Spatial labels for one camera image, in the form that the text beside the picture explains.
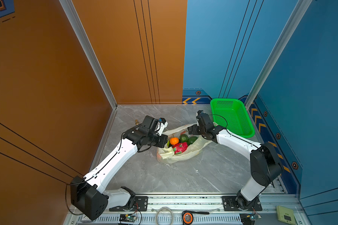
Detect yellowish translucent plastic bag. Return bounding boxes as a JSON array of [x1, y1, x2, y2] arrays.
[[157, 124, 210, 164]]

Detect green plastic mesh basket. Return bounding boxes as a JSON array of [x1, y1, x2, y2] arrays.
[[210, 98, 255, 138]]

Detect pink dragon fruit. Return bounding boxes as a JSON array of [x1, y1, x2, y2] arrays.
[[172, 143, 188, 155]]

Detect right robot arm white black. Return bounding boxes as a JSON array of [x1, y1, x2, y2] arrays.
[[188, 110, 283, 211]]

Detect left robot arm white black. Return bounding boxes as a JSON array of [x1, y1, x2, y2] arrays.
[[69, 116, 168, 220]]

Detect green avocado fruit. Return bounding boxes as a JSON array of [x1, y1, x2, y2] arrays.
[[187, 136, 198, 146]]

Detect green lime fruit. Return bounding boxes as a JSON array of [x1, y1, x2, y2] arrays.
[[179, 134, 189, 142]]

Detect orange mandarin fruit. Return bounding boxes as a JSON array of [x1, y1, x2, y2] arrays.
[[169, 137, 180, 145]]

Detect green circuit board left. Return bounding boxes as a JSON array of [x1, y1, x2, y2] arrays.
[[118, 214, 138, 225]]

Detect green circuit board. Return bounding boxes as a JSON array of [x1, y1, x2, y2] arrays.
[[118, 214, 138, 225], [240, 213, 262, 225]]

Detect orange black tape measure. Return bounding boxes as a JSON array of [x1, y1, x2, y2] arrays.
[[181, 211, 210, 225]]

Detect green circuit board right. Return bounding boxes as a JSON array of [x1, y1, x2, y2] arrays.
[[240, 213, 262, 225]]

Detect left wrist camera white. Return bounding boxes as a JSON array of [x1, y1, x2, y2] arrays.
[[157, 118, 168, 136]]

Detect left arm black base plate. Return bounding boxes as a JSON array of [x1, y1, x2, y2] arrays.
[[109, 196, 148, 212]]

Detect coiled white cable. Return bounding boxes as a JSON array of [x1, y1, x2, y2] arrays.
[[155, 207, 175, 225]]

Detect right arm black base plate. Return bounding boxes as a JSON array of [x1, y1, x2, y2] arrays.
[[222, 196, 263, 212]]

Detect light green switch box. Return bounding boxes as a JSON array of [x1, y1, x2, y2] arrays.
[[276, 205, 296, 225]]

